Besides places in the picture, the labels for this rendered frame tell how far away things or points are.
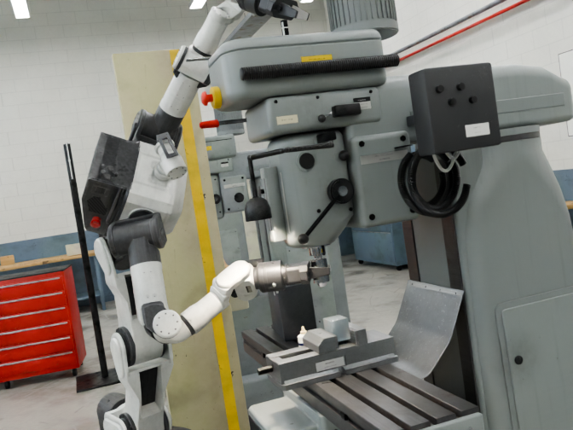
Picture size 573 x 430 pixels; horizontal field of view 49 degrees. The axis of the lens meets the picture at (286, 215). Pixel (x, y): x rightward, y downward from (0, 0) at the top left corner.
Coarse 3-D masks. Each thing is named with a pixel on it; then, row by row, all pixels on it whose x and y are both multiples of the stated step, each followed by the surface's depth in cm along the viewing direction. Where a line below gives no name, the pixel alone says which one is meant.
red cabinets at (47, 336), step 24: (0, 288) 571; (24, 288) 575; (48, 288) 579; (72, 288) 617; (0, 312) 572; (24, 312) 576; (48, 312) 579; (72, 312) 596; (0, 336) 572; (24, 336) 576; (48, 336) 580; (72, 336) 585; (0, 360) 573; (24, 360) 576; (48, 360) 580; (72, 360) 584
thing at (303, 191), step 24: (288, 144) 172; (336, 144) 175; (288, 168) 173; (312, 168) 172; (336, 168) 175; (288, 192) 174; (312, 192) 173; (288, 216) 175; (312, 216) 173; (336, 216) 175; (288, 240) 179; (312, 240) 176
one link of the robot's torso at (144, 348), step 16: (96, 240) 220; (96, 256) 223; (112, 272) 216; (128, 272) 218; (112, 288) 221; (128, 288) 222; (128, 304) 216; (128, 320) 218; (128, 336) 217; (144, 336) 219; (128, 352) 217; (144, 352) 219; (160, 352) 224
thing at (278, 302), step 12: (288, 288) 217; (300, 288) 218; (276, 300) 220; (288, 300) 217; (300, 300) 218; (312, 300) 219; (276, 312) 224; (288, 312) 217; (300, 312) 218; (312, 312) 219; (276, 324) 229; (288, 324) 217; (300, 324) 218; (312, 324) 219; (288, 336) 217
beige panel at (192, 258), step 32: (128, 64) 334; (160, 64) 339; (128, 96) 334; (160, 96) 339; (128, 128) 334; (192, 128) 344; (192, 160) 344; (192, 192) 344; (192, 224) 345; (160, 256) 340; (192, 256) 345; (192, 288) 345; (224, 320) 351; (192, 352) 345; (224, 352) 350; (192, 384) 345; (224, 384) 350; (192, 416) 345; (224, 416) 351
